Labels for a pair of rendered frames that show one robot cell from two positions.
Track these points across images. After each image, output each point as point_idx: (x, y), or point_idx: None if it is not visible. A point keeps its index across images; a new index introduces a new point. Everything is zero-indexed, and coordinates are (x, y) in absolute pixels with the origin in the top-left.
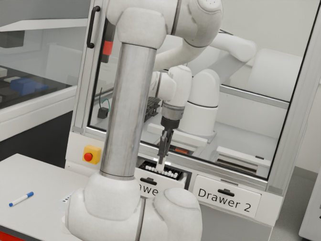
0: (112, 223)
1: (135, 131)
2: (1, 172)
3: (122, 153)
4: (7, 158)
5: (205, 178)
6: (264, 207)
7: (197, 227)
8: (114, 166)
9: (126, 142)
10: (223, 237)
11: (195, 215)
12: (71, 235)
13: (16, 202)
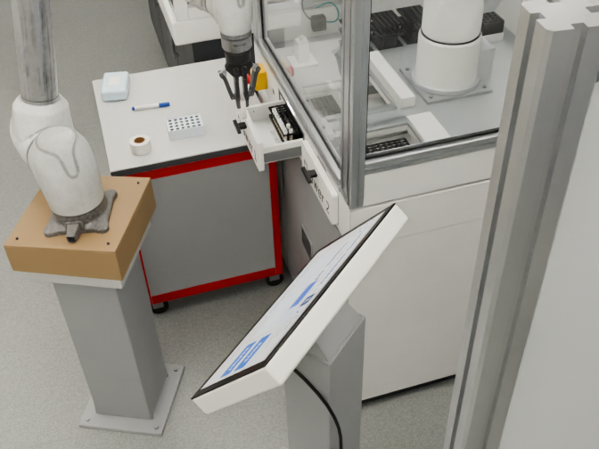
0: (17, 141)
1: (24, 56)
2: (183, 74)
3: (20, 76)
4: (216, 60)
5: (307, 146)
6: (341, 216)
7: (51, 172)
8: (20, 86)
9: (20, 66)
10: (326, 238)
11: (45, 159)
12: (133, 155)
13: (139, 107)
